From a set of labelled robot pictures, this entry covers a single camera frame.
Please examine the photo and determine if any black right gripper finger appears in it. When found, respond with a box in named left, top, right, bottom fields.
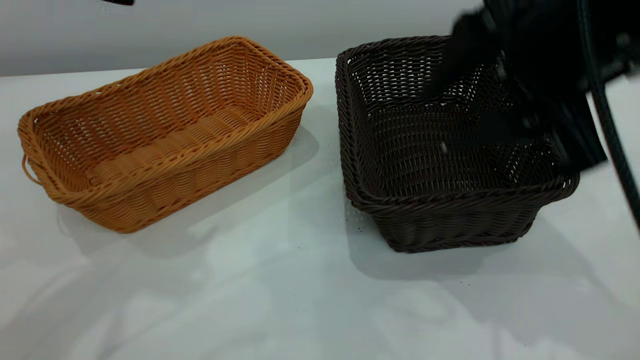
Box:
left=475, top=107, right=551, bottom=148
left=547, top=90, right=609, bottom=173

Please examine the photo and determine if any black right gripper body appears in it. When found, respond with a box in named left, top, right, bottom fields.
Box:
left=430, top=0, right=601, bottom=116

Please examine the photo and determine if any dark brown wicker basket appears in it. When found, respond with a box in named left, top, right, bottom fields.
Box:
left=335, top=35, right=581, bottom=254

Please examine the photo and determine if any orange-tan wicker basket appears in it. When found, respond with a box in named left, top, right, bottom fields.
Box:
left=17, top=36, right=314, bottom=234

